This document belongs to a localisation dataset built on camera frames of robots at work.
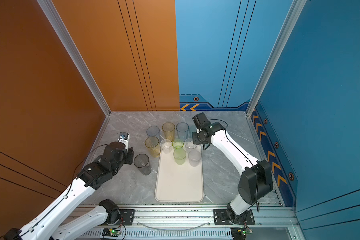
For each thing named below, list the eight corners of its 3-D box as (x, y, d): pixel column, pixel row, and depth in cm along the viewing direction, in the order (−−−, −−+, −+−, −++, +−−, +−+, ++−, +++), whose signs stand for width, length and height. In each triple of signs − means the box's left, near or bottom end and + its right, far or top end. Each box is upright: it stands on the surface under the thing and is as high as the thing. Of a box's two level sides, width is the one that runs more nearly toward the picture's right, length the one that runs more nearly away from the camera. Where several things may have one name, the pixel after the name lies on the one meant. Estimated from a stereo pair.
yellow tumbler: (148, 157, 96) (144, 146, 86) (150, 147, 101) (146, 136, 91) (159, 157, 96) (156, 146, 86) (160, 147, 101) (158, 136, 91)
